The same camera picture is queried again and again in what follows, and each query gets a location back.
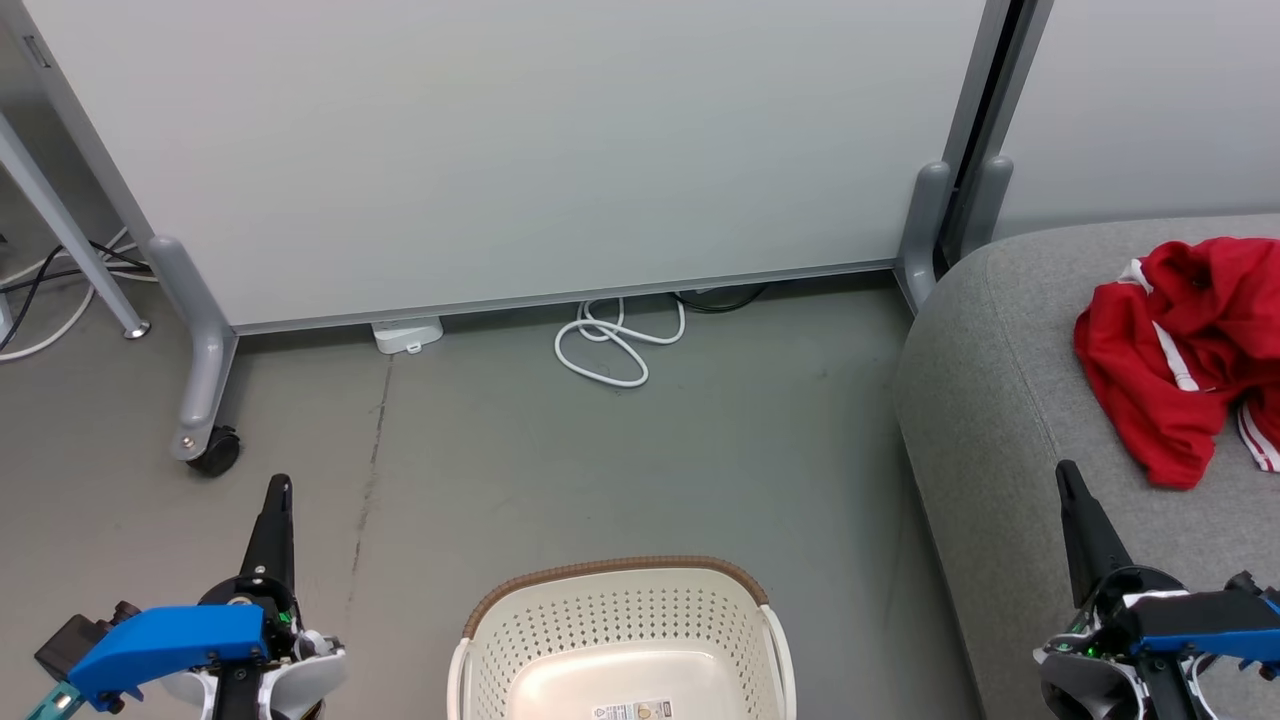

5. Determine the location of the thin black cable loop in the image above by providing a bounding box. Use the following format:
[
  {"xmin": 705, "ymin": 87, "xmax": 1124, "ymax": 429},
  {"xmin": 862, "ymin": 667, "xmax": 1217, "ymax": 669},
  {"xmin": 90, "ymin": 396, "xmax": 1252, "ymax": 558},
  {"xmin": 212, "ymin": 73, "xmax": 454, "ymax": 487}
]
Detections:
[{"xmin": 670, "ymin": 283, "xmax": 770, "ymax": 315}]

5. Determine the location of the black floor cable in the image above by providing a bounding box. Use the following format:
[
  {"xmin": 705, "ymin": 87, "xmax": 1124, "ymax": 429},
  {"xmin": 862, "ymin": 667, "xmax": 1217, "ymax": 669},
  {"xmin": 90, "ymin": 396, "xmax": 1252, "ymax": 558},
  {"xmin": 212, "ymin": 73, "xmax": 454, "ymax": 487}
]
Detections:
[{"xmin": 0, "ymin": 240, "xmax": 153, "ymax": 353}]

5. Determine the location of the plain red garment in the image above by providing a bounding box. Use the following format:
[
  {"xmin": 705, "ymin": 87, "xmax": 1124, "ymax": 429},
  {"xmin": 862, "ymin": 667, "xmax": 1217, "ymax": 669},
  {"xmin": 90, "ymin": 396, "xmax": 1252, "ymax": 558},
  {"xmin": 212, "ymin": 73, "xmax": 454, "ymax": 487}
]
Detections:
[{"xmin": 1074, "ymin": 255, "xmax": 1280, "ymax": 490}]

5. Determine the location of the wide white partition panel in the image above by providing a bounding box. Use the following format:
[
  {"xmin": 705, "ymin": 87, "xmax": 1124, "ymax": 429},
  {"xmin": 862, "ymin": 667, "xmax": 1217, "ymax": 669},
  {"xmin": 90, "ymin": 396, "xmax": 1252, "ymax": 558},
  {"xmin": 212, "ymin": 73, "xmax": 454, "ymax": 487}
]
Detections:
[{"xmin": 0, "ymin": 0, "xmax": 1031, "ymax": 333}]

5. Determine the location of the cream perforated laundry basket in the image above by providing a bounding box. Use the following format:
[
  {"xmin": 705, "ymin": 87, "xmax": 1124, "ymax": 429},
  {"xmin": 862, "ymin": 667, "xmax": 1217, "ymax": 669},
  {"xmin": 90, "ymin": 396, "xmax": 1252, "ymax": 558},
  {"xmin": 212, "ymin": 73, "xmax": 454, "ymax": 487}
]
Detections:
[{"xmin": 447, "ymin": 556, "xmax": 798, "ymax": 720}]

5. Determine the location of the left teal plug black cable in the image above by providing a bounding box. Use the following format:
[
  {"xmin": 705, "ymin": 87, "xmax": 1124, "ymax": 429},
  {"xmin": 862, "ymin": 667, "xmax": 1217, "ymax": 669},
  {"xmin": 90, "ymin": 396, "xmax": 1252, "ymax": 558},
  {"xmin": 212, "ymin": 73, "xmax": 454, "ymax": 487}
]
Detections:
[{"xmin": 24, "ymin": 680, "xmax": 89, "ymax": 720}]

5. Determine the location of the black caster wheel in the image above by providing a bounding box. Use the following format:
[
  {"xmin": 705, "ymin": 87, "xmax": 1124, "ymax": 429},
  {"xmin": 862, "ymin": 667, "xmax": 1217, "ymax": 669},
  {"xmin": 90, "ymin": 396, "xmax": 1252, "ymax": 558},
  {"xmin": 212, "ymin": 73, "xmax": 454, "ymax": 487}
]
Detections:
[{"xmin": 186, "ymin": 426, "xmax": 242, "ymax": 478}]

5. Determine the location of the grey fabric sofa seat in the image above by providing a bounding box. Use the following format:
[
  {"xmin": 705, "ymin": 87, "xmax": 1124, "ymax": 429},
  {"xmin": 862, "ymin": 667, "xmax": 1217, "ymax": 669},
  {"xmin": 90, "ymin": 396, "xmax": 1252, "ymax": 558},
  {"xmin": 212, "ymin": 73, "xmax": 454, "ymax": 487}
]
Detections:
[{"xmin": 893, "ymin": 213, "xmax": 1280, "ymax": 720}]

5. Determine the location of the narrow white partition panel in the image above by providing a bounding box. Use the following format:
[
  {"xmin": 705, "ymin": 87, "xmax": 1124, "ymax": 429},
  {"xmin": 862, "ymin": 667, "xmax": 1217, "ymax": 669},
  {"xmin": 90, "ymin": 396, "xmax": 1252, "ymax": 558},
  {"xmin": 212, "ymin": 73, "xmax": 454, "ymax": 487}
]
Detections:
[{"xmin": 990, "ymin": 0, "xmax": 1280, "ymax": 241}]

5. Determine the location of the grey metal table leg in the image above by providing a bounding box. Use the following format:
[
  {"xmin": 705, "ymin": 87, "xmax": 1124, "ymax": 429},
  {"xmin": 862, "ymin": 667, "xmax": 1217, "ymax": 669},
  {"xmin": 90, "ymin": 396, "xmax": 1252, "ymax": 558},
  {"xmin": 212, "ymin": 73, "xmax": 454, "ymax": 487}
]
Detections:
[{"xmin": 0, "ymin": 108, "xmax": 152, "ymax": 341}]

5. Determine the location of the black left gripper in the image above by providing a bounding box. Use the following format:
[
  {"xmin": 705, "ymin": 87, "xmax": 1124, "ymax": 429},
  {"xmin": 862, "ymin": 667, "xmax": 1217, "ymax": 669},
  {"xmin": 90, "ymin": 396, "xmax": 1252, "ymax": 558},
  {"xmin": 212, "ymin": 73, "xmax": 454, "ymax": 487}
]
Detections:
[{"xmin": 198, "ymin": 474, "xmax": 303, "ymax": 720}]

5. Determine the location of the grey partition foot with caster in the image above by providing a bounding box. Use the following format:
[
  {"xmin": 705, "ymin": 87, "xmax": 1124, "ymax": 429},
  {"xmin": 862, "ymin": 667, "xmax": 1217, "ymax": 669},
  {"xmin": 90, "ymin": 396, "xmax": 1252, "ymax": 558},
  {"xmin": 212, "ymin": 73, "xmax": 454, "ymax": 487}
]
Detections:
[{"xmin": 147, "ymin": 235, "xmax": 240, "ymax": 463}]

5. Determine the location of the white coiled cable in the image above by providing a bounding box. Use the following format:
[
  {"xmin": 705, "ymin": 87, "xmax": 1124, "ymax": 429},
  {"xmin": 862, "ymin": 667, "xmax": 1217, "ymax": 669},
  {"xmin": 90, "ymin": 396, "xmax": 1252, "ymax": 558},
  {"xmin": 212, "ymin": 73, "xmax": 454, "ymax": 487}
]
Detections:
[{"xmin": 554, "ymin": 296, "xmax": 688, "ymax": 389}]

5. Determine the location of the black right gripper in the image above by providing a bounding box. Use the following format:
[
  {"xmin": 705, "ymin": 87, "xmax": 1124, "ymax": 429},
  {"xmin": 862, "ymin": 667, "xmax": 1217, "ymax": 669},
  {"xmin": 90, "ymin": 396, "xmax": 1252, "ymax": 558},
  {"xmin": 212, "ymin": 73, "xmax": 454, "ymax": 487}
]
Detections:
[{"xmin": 1055, "ymin": 460, "xmax": 1201, "ymax": 720}]

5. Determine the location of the white power adapter box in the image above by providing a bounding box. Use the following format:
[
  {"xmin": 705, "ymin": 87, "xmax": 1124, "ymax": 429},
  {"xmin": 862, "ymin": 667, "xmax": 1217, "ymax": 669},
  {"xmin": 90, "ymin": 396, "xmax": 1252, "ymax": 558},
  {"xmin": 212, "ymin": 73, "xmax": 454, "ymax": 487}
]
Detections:
[{"xmin": 371, "ymin": 316, "xmax": 445, "ymax": 356}]

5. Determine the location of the white floor cable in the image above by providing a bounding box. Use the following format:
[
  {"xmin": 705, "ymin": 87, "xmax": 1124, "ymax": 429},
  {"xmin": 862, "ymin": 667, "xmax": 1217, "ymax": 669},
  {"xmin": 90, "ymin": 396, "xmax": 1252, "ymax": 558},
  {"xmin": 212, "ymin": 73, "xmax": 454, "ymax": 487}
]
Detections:
[{"xmin": 0, "ymin": 228, "xmax": 159, "ymax": 362}]

